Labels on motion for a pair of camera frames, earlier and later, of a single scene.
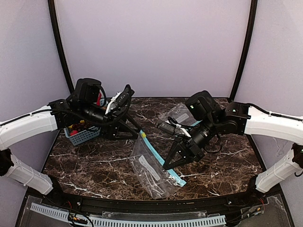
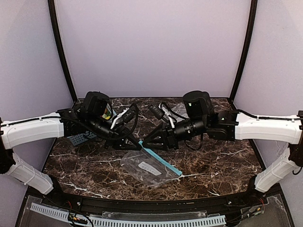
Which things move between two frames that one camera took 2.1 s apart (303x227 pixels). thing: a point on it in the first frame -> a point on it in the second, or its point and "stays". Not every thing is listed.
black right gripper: x=191 y=151 -> x=170 y=137
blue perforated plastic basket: x=88 y=133 stays
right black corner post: x=253 y=6 stays
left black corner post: x=58 y=45 stays
